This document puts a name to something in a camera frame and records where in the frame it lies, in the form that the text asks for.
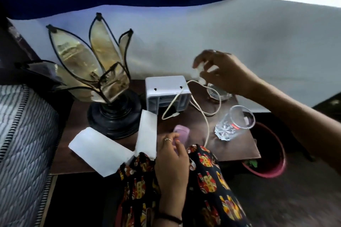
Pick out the person's left hand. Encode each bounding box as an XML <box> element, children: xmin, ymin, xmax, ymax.
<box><xmin>155</xmin><ymin>132</ymin><xmax>190</xmax><ymax>196</ymax></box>

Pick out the person's right hand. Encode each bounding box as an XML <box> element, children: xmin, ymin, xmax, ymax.
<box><xmin>192</xmin><ymin>50</ymin><xmax>260</xmax><ymax>97</ymax></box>

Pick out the clear drinking glass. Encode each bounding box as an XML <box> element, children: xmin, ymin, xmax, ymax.
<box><xmin>215</xmin><ymin>105</ymin><xmax>256</xmax><ymax>142</ymax></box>
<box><xmin>206</xmin><ymin>83</ymin><xmax>233</xmax><ymax>104</ymax></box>

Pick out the black patterned garment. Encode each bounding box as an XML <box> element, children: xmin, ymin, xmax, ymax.
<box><xmin>115</xmin><ymin>144</ymin><xmax>253</xmax><ymax>227</ymax></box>

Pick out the person's left forearm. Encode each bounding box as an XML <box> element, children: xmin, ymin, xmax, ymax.
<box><xmin>157</xmin><ymin>195</ymin><xmax>185</xmax><ymax>227</ymax></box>

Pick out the large white paper sheet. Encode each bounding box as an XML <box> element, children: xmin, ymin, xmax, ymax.
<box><xmin>68</xmin><ymin>127</ymin><xmax>135</xmax><ymax>178</ymax></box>

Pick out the white charger plug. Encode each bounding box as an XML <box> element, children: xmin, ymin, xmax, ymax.
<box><xmin>191</xmin><ymin>66</ymin><xmax>207</xmax><ymax>85</ymax></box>

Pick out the narrow white paper sheet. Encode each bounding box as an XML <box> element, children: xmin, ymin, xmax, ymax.
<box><xmin>134</xmin><ymin>109</ymin><xmax>158</xmax><ymax>161</ymax></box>

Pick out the small white plastic box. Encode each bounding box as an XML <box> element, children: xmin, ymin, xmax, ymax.
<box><xmin>145</xmin><ymin>75</ymin><xmax>192</xmax><ymax>114</ymax></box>

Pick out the grey striped mattress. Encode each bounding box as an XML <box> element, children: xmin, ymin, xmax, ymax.
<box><xmin>0</xmin><ymin>84</ymin><xmax>59</xmax><ymax>227</ymax></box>

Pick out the pink phone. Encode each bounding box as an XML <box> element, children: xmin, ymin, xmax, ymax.
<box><xmin>173</xmin><ymin>125</ymin><xmax>190</xmax><ymax>156</ymax></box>

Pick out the black wrist thread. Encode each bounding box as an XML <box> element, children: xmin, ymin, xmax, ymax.
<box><xmin>158</xmin><ymin>212</ymin><xmax>183</xmax><ymax>225</ymax></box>

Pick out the lotus-shaped glass lamp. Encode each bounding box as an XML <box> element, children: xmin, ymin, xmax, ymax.
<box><xmin>16</xmin><ymin>13</ymin><xmax>142</xmax><ymax>139</ymax></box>

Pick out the pink plastic bucket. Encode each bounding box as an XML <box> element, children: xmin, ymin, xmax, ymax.
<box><xmin>241</xmin><ymin>121</ymin><xmax>287</xmax><ymax>179</ymax></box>

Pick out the white charging cable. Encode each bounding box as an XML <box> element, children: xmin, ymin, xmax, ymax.
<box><xmin>162</xmin><ymin>80</ymin><xmax>222</xmax><ymax>148</ymax></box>

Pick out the person's right forearm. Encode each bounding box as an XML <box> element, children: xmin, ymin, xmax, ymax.
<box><xmin>250</xmin><ymin>75</ymin><xmax>341</xmax><ymax>175</ymax></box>

